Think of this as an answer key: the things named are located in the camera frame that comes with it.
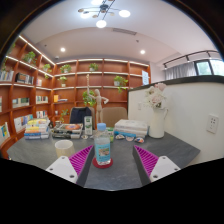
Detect dark curtain rail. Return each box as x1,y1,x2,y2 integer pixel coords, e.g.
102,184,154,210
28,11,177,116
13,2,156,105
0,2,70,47
162,49,221,70

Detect stack of dark books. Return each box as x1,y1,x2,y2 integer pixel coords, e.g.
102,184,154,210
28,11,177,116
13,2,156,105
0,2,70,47
50,123,84,140

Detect white wall socket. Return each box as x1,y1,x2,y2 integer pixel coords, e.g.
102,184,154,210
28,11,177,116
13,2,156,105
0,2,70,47
205,113,220,135

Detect cream ceramic cup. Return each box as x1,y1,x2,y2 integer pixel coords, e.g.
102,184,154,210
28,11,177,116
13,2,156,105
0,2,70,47
54,139,76,159

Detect wooden artist mannequin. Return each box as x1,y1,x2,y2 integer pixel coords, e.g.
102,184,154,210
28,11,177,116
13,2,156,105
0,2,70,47
87,88,110,125

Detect clear water bottle blue cap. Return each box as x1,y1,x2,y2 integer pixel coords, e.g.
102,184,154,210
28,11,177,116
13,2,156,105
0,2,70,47
93,122,112,166

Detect window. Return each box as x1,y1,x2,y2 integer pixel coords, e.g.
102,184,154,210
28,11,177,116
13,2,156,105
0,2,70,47
194,59,224,77

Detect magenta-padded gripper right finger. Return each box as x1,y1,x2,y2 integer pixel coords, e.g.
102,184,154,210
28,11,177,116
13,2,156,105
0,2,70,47
132,144,182,187

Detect multi-bulb ceiling lamp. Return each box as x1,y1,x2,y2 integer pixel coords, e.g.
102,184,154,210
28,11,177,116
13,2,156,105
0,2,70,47
77,0,132,29

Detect wooden wall shelf unit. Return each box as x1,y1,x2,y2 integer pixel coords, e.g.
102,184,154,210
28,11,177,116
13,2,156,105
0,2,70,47
0,34,152,160

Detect grey window curtain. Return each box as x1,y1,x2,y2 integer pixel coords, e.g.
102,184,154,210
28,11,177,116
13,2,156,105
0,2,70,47
164,61,198,81

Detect stack of colourful books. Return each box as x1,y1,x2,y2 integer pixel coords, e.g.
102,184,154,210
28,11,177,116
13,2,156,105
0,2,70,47
23,118,52,140

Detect tall white green carton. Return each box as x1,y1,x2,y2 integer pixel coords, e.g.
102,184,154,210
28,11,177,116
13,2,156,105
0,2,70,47
83,115,94,136

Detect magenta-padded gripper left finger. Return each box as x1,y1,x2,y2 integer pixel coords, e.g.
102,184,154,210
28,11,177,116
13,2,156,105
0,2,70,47
45,144,95,188

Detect ceiling air vent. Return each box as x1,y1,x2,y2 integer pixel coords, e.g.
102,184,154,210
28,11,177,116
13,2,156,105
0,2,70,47
111,27,138,36

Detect dark upholstered chair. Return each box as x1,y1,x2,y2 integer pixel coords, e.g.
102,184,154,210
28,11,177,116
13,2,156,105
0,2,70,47
69,106,96,129

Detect white vase with pink flowers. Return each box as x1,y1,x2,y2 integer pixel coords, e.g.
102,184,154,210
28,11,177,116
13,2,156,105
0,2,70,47
143,82,169,139

